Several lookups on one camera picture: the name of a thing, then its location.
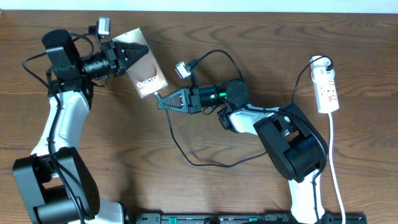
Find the white USB charger adapter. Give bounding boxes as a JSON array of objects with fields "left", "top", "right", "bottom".
[{"left": 310, "top": 55, "right": 335, "bottom": 79}]

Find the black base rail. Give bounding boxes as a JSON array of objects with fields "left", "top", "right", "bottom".
[{"left": 133, "top": 212, "right": 368, "bottom": 224}]

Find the black charging cable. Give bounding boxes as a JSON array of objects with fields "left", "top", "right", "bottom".
[{"left": 154, "top": 56, "right": 334, "bottom": 169}]

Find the white power strip cord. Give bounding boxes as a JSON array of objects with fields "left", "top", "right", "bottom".
[{"left": 328, "top": 112, "right": 347, "bottom": 224}]

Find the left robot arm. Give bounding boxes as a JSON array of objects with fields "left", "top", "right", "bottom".
[{"left": 12, "top": 29, "right": 149, "bottom": 223}]

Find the Samsung Galaxy smartphone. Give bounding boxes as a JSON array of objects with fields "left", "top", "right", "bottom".
[{"left": 113, "top": 28, "right": 169, "bottom": 98}]

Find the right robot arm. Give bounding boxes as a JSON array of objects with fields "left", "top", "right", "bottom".
[{"left": 156, "top": 79, "right": 328, "bottom": 223}]

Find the white power strip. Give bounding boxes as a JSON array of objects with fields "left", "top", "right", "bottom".
[{"left": 311, "top": 67, "right": 340, "bottom": 114}]

